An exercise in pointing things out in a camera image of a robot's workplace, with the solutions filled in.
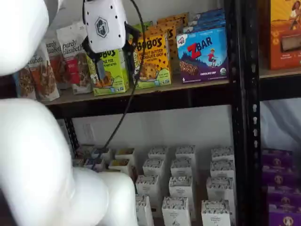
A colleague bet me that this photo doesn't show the white cartons on lower shelf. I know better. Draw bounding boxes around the white cartons on lower shelf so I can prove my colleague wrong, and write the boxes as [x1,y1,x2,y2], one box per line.
[150,164,212,226]

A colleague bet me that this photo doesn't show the blue granola bag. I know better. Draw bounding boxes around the blue granola bag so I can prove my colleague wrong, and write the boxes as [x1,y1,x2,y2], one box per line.
[13,67,37,99]

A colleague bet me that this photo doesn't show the red label granola bag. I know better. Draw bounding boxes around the red label granola bag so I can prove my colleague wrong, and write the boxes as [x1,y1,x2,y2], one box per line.
[56,22,93,95]

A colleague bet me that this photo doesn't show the blue Zbar box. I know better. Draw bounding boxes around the blue Zbar box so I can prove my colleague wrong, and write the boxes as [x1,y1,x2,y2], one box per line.
[188,16,226,26]
[182,22,226,34]
[176,26,229,84]
[196,8,225,19]

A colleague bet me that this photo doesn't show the green oat bites box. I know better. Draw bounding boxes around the green oat bites box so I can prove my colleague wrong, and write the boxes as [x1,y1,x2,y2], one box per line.
[127,21,154,40]
[87,48,130,97]

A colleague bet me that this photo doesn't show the large orange box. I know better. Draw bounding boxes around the large orange box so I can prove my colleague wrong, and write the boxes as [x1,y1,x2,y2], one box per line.
[268,0,301,71]

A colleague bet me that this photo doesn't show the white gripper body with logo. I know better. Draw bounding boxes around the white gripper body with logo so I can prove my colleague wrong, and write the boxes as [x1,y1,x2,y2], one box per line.
[84,0,128,54]

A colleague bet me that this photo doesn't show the orange oat bites box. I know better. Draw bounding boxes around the orange oat bites box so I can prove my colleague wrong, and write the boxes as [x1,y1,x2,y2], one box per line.
[134,34,173,89]
[157,13,189,33]
[145,22,181,75]

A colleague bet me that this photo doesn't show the white carton with yellow print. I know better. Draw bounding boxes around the white carton with yellow print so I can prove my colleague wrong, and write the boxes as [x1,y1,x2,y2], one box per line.
[108,159,132,176]
[114,147,136,165]

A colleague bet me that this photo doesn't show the particle board shelf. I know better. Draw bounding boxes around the particle board shelf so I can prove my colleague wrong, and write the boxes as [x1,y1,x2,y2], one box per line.
[44,79,230,106]
[258,67,301,80]

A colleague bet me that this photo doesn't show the purple box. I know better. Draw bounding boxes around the purple box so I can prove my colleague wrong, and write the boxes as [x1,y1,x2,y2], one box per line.
[261,164,297,186]
[261,148,293,167]
[268,210,301,226]
[267,185,301,212]

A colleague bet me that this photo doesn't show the black metal shelf rack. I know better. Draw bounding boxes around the black metal shelf rack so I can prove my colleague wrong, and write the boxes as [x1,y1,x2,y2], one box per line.
[44,0,246,226]
[244,0,301,226]

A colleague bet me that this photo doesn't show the white sheet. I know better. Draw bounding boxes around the white sheet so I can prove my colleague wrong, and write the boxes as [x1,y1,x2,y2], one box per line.
[260,98,301,152]

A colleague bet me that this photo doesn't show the white carton with dark print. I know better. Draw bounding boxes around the white carton with dark print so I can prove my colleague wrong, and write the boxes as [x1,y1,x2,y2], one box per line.
[91,147,111,163]
[83,158,105,172]

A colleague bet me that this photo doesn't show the white patterned carton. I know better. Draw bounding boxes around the white patterned carton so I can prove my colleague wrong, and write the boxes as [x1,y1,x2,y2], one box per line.
[206,177,236,203]
[211,146,235,163]
[209,160,236,179]
[142,158,166,182]
[168,176,195,212]
[148,146,169,165]
[170,159,195,179]
[175,145,197,165]
[161,196,192,226]
[201,199,231,226]
[135,174,161,209]
[135,194,155,226]

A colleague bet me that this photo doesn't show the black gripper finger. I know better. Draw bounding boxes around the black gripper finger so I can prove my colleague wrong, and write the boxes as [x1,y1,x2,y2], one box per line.
[82,36,107,81]
[121,23,140,72]

